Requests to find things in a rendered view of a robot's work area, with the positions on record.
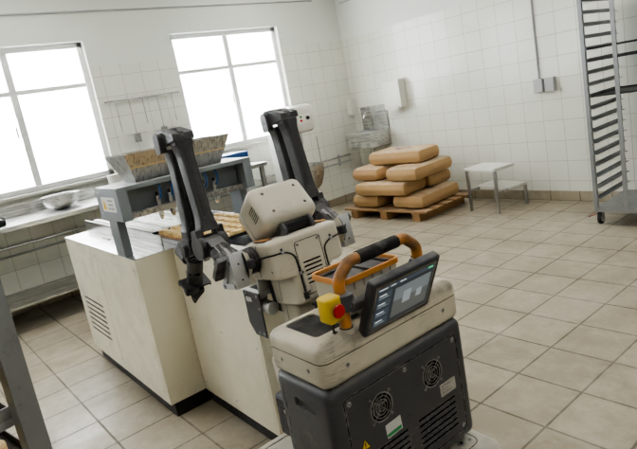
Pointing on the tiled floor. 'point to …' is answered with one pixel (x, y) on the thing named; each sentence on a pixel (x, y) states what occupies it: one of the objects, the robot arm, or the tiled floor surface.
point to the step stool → (494, 182)
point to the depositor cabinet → (140, 316)
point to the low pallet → (410, 208)
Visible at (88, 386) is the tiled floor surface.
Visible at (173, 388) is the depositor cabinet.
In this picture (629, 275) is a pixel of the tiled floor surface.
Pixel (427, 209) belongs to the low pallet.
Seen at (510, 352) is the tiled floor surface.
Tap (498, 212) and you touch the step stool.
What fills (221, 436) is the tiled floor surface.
